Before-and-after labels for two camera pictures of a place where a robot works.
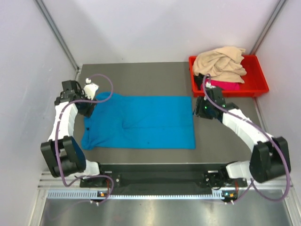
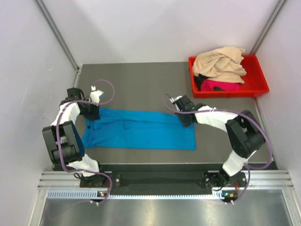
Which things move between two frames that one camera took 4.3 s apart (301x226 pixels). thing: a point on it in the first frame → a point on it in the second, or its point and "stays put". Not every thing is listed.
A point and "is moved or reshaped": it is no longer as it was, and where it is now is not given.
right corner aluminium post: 279,5 stays put
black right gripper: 198,108 → 186,124
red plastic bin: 254,84 stays put
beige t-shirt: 224,64 stays put
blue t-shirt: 140,122 is moved or reshaped
